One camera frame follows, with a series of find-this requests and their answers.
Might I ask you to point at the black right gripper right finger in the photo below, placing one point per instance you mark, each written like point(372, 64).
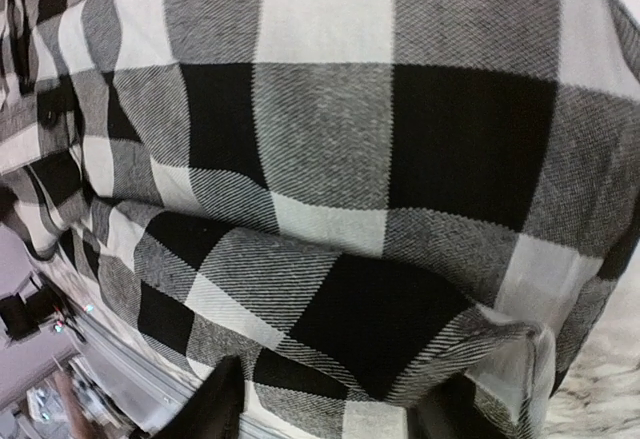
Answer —
point(448, 411)

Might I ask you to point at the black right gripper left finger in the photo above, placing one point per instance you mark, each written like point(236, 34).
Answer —
point(214, 411)

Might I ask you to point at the black white plaid shirt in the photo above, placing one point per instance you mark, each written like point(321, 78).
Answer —
point(360, 199)

